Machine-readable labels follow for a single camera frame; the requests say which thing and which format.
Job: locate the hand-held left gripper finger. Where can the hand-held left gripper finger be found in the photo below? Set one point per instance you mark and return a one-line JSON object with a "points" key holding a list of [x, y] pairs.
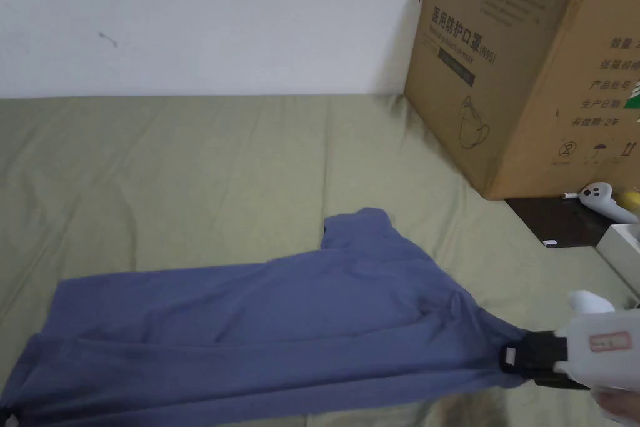
{"points": [[7, 418]]}

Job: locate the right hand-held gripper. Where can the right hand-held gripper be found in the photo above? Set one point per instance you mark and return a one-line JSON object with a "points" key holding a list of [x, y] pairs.
{"points": [[600, 347]]}

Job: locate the blue shirt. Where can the blue shirt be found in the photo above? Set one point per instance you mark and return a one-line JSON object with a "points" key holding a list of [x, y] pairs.
{"points": [[260, 317]]}

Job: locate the person's right hand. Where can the person's right hand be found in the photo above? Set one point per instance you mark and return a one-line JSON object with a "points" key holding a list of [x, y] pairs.
{"points": [[622, 409]]}

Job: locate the black flat mat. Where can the black flat mat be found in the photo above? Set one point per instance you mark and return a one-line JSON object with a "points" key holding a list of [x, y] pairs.
{"points": [[560, 222]]}

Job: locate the white box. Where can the white box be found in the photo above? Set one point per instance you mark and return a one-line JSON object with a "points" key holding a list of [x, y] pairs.
{"points": [[622, 247]]}

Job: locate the small white tube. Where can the small white tube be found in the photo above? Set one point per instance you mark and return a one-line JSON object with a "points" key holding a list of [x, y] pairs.
{"points": [[570, 195]]}

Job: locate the white hand controller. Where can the white hand controller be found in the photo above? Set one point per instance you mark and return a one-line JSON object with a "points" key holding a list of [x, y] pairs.
{"points": [[600, 197]]}

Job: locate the small yellow object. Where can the small yellow object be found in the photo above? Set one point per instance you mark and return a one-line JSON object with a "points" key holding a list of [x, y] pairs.
{"points": [[631, 198]]}

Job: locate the large brown cardboard carton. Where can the large brown cardboard carton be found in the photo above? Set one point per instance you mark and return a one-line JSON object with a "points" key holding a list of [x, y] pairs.
{"points": [[505, 72]]}

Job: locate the bed with pale green sheet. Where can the bed with pale green sheet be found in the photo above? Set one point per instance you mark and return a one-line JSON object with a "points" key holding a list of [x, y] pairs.
{"points": [[165, 172]]}

